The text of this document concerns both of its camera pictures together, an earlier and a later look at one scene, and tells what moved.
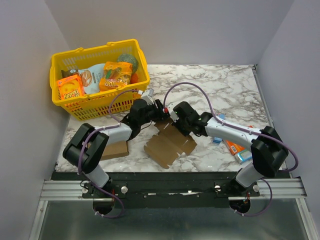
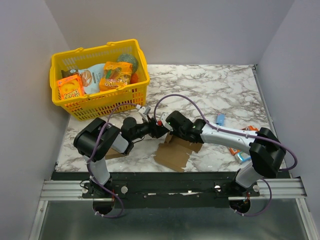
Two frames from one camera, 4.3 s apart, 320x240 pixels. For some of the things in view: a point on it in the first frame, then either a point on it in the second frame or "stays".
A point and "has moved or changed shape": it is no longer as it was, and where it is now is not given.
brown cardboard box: [164, 147] has moved or changed shape
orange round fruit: [134, 78] stays
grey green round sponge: [129, 59] stays
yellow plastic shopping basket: [95, 105] stays
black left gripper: [160, 115] -> [156, 131]
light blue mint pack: [245, 155] stays
